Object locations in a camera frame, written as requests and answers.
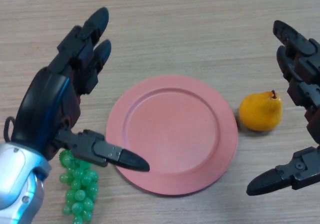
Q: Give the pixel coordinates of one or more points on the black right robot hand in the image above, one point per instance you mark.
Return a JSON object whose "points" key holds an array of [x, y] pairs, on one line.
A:
{"points": [[303, 59]]}

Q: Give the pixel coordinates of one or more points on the pink round plate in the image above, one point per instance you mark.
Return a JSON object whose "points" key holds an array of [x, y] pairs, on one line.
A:
{"points": [[175, 134]]}

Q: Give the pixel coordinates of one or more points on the green grape bunch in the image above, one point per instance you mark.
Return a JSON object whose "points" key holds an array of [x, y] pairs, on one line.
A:
{"points": [[80, 194]]}

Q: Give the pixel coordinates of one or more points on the yellow pear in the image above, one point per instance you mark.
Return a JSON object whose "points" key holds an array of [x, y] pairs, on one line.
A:
{"points": [[260, 111]]}

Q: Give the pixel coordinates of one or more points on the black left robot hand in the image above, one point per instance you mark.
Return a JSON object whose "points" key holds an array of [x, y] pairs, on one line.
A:
{"points": [[45, 104]]}

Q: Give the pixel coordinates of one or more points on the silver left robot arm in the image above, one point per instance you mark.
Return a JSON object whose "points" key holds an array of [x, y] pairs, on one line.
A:
{"points": [[15, 174]]}

